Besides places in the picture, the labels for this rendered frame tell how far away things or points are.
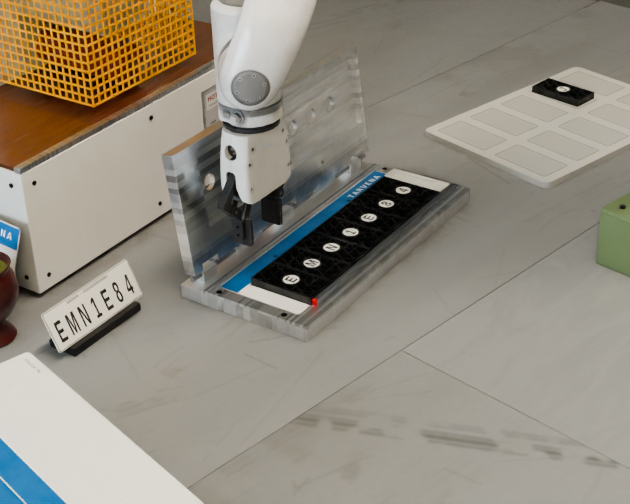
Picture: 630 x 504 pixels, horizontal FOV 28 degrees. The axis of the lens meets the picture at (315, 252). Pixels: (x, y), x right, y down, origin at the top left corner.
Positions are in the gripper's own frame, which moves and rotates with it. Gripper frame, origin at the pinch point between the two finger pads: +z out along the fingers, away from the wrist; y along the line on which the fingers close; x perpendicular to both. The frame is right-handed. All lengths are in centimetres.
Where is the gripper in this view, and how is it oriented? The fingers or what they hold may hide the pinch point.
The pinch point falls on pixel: (257, 222)
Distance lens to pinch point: 170.6
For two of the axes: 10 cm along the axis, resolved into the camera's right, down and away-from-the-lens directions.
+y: 5.5, -4.4, 7.1
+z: 0.3, 8.6, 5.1
